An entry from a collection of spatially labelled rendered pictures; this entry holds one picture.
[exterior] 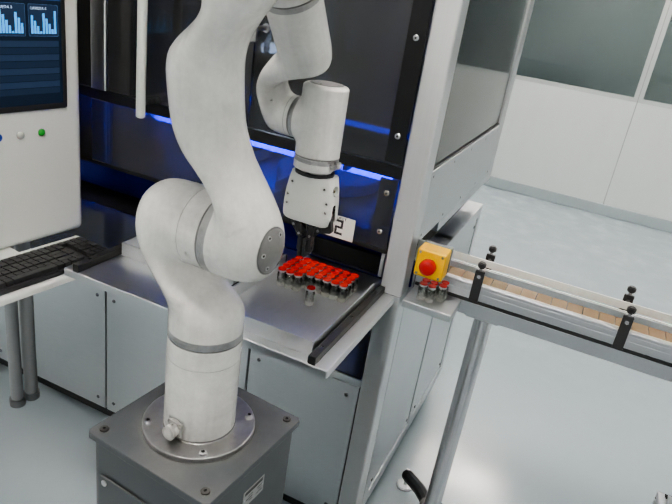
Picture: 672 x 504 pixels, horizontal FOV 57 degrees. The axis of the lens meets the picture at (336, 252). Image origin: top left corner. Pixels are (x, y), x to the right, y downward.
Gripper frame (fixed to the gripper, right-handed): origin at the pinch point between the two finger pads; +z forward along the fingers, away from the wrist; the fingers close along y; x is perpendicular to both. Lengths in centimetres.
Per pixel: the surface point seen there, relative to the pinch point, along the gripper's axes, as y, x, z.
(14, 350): 99, -11, 70
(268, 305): 11.6, -9.9, 22.3
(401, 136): -4.7, -35.2, -17.6
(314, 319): 0.2, -11.0, 22.3
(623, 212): -83, -493, 104
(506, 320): -38, -45, 24
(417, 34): -4, -35, -40
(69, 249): 75, -12, 29
